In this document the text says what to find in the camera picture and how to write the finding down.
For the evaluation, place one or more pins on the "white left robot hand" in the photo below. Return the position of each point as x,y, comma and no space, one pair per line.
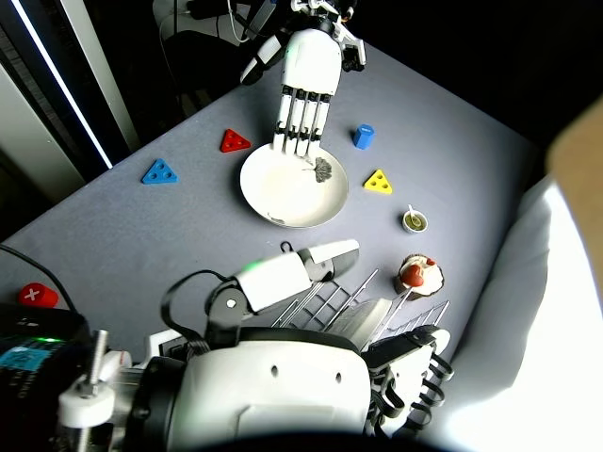
311,61

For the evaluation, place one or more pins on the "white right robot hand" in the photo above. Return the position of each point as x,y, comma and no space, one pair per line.
264,376

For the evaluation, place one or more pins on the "blue hexagonal block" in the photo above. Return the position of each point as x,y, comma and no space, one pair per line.
363,137

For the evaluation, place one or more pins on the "red triangle block with holes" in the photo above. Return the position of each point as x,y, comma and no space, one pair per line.
235,149

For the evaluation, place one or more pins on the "yellow triangle block with holes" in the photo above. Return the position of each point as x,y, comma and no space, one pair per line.
386,189

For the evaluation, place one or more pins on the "small white spoon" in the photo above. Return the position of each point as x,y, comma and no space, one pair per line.
411,212

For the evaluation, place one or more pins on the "cupcake with cream and strawberries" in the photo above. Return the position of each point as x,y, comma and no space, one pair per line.
417,278

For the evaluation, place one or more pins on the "blue triangle block with holes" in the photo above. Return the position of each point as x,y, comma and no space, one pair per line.
160,181

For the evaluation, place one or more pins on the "small white sauce bowl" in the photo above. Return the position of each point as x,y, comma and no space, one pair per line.
417,228

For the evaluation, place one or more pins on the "red cylinder with white cross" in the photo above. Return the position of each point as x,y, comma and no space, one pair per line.
44,299

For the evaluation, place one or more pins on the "white cloth sheet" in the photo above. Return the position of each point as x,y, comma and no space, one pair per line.
542,329

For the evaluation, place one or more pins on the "tan cardboard box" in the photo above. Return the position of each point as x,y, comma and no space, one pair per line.
581,155

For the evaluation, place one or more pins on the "white frame with light strip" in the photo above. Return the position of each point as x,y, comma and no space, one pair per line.
63,85

